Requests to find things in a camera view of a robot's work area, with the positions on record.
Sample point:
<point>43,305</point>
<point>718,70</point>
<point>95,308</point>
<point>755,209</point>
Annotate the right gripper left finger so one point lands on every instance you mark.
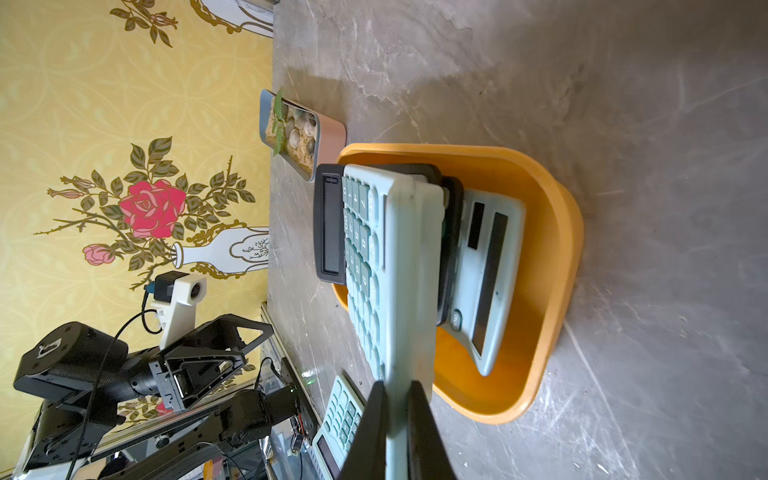
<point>366,459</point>

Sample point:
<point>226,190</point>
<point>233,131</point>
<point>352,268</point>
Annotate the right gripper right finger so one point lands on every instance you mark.
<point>427,457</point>

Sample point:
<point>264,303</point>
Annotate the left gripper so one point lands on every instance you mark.
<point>198,363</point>

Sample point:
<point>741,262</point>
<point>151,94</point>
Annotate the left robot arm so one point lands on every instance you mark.
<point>82,375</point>

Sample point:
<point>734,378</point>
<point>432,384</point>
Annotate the teal calculator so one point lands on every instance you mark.
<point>489,249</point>
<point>332,443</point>
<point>392,232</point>

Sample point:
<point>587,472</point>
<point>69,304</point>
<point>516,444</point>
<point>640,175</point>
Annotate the yellow storage box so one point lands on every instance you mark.
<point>551,250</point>

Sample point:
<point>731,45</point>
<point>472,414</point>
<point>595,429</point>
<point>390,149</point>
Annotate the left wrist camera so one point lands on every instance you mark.
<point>174,296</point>

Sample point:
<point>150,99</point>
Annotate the black calculator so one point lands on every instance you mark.
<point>328,232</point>

